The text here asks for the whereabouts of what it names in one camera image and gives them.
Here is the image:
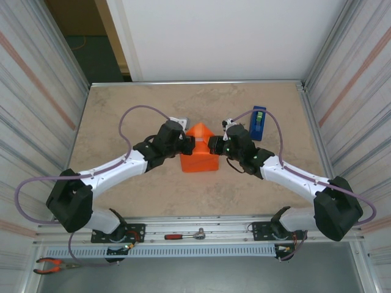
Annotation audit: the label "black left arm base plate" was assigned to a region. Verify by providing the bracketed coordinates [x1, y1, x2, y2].
[90, 223, 146, 244]

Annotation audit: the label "red handled ratchet wrench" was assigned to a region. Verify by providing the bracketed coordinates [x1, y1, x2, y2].
[164, 227, 207, 241]

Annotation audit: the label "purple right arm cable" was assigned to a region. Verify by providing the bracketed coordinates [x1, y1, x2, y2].
[232, 109, 377, 262]

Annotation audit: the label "blue tape dispenser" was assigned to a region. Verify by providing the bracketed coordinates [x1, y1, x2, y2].
[249, 106, 267, 142]

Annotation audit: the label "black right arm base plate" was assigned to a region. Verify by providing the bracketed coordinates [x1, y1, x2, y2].
[251, 220, 308, 242]

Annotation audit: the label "aluminium mounting rail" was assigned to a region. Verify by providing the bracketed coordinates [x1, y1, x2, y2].
[33, 216, 366, 245]

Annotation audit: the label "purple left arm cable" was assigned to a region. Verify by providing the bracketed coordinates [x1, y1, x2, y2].
[15, 105, 172, 267]

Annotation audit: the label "orange floor cable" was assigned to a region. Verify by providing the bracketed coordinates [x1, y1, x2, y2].
[71, 35, 89, 51]

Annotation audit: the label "orange cloth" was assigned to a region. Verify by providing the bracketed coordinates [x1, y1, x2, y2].
[180, 121, 221, 174]

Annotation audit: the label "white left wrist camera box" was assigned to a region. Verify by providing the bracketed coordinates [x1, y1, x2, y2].
[169, 115, 191, 131]

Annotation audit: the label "grey slotted cable duct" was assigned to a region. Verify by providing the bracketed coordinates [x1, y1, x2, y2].
[45, 244, 277, 259]

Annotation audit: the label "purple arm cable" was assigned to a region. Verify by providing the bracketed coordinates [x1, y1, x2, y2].
[15, 105, 172, 267]
[232, 109, 377, 262]

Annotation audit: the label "orange handled pliers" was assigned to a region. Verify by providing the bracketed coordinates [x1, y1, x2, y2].
[32, 258, 82, 275]

